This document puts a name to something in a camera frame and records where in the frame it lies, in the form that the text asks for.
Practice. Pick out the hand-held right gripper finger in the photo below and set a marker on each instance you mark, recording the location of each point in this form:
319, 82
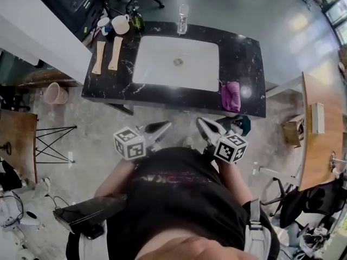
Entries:
204, 131
219, 130

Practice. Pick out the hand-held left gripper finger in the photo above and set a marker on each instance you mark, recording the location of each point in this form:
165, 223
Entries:
157, 126
164, 133

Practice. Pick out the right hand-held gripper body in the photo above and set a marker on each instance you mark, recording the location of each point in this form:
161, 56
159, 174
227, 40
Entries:
230, 149

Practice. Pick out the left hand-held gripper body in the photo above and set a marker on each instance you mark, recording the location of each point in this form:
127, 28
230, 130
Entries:
128, 145

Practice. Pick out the purple cloth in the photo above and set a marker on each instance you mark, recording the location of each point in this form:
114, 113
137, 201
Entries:
231, 96

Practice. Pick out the chrome faucet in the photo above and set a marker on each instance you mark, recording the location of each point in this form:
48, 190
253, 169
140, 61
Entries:
183, 19

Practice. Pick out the person's left forearm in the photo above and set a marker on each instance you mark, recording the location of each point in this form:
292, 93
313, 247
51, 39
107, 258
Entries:
114, 177

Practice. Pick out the grey shoulder bag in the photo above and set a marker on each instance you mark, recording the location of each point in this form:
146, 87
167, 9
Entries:
256, 234

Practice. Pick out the person's right forearm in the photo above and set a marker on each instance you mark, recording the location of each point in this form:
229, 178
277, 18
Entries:
234, 183

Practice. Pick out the person's right shoe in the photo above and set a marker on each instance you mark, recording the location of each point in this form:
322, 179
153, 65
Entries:
187, 142

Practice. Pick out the cardboard box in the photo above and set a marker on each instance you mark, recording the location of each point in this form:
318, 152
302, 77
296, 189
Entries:
292, 131

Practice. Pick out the white sink basin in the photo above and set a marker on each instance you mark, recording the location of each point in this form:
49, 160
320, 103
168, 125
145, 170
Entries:
157, 61

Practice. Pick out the metal sink drain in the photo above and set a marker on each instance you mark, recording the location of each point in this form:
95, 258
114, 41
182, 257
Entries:
178, 62

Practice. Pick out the person's black t-shirt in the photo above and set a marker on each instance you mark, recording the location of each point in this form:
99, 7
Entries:
184, 204

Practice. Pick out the black marble vanity unit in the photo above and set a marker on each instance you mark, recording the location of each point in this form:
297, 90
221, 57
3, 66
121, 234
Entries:
244, 58

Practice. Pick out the black rectangular box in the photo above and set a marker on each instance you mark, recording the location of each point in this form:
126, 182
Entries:
86, 215

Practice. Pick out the pink bucket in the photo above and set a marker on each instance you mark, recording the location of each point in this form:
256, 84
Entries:
55, 93

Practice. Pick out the white box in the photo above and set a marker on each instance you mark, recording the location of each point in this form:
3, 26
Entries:
317, 118

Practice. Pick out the light wooden desk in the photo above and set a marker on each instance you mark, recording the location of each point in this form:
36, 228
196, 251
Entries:
322, 150

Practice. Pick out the black office chair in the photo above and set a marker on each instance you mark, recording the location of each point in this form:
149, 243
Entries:
311, 199

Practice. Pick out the small metal stand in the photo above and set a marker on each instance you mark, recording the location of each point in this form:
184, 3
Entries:
334, 162

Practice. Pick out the person's chin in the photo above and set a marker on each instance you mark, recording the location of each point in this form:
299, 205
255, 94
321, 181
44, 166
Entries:
195, 249

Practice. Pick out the dark green soap bottle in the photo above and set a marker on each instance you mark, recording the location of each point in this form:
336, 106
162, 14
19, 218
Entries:
137, 20

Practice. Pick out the beige mug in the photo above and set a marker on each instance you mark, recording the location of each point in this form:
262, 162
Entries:
119, 24

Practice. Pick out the brown wooden table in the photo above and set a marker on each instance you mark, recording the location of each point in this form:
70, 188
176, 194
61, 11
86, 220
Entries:
16, 142

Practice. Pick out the blue and white mug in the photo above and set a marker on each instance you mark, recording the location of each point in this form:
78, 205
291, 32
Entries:
104, 26

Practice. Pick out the black printer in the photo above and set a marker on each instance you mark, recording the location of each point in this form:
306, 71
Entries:
70, 1

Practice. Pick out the white desk frame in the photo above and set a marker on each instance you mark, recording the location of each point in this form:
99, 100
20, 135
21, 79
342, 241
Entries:
284, 87

